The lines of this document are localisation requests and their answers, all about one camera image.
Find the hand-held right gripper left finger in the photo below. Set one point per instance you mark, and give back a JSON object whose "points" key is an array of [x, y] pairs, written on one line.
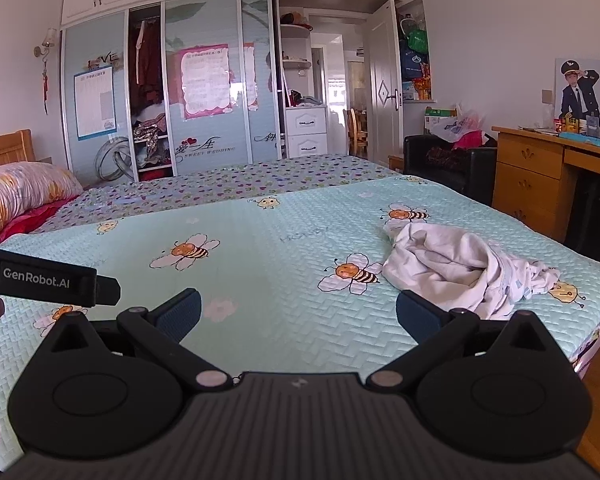
{"points": [[182, 312]]}

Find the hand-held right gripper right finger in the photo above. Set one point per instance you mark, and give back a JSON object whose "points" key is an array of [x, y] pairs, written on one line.
{"points": [[417, 312]]}

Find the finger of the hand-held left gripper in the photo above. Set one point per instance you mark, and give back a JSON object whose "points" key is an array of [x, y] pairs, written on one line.
{"points": [[109, 290]]}

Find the letter-print white shirt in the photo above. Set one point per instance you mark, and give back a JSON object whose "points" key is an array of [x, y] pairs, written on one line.
{"points": [[445, 260]]}

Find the pile of clothes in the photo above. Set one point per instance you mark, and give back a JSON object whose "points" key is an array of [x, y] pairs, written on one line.
{"points": [[150, 135]]}

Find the hanging red clothes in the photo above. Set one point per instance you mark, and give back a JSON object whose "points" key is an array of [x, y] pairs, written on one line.
{"points": [[149, 70]]}

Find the red bed cloth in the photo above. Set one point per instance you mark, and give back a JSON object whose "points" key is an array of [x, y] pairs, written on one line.
{"points": [[25, 222]]}

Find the floral pink pillow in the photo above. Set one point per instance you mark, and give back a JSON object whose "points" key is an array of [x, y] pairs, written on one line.
{"points": [[15, 190]]}

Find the bee-print green blanket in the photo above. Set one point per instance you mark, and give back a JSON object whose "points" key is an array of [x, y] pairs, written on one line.
{"points": [[280, 270]]}

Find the wooden headboard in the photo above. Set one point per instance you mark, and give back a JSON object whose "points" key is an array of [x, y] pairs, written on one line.
{"points": [[5, 152]]}

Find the heart-print bed sheet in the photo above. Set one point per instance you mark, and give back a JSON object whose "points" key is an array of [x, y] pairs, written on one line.
{"points": [[230, 180]]}

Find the small wooden cabinet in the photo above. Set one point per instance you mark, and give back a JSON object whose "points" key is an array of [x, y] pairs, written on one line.
{"points": [[396, 162]]}

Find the black armchair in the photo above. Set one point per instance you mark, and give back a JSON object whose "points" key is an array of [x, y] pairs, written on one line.
{"points": [[475, 170]]}

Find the wooden desk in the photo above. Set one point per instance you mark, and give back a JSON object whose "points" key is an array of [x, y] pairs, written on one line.
{"points": [[525, 170]]}

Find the pink cloth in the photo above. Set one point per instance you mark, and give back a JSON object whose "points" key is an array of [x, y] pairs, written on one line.
{"points": [[470, 139]]}

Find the blue-bordered chart poster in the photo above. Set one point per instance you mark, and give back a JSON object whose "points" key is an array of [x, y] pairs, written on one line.
{"points": [[94, 105]]}

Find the wooden chair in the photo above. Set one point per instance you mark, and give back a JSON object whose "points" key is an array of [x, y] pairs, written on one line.
{"points": [[358, 135]]}

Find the white plastic bag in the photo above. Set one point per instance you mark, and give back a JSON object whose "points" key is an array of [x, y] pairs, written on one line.
{"points": [[455, 127]]}

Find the green white cardboard box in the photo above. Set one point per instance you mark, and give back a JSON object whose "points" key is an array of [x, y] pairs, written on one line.
{"points": [[432, 121]]}

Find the red hanging ornament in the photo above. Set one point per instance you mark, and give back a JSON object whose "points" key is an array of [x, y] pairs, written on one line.
{"points": [[45, 85]]}

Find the white drawer cabinet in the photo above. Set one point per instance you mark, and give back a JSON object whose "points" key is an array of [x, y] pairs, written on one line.
{"points": [[305, 132]]}

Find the pink-bordered paper poster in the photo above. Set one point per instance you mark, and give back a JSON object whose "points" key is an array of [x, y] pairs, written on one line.
{"points": [[250, 77], [205, 80]]}

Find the teal flat box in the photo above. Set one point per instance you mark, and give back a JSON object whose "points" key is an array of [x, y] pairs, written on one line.
{"points": [[587, 140]]}

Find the white door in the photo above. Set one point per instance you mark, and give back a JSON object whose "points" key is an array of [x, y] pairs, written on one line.
{"points": [[382, 60]]}

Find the uniform portrait poster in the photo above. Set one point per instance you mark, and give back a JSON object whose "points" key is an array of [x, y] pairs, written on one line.
{"points": [[580, 95]]}

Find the wall lamp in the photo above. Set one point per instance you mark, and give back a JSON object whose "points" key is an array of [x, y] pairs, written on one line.
{"points": [[49, 37]]}

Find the wall switch plate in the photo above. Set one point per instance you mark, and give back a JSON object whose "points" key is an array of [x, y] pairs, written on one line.
{"points": [[547, 96]]}

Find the wall niche with bags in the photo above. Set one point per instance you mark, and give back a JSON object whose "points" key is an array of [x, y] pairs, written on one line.
{"points": [[412, 55]]}

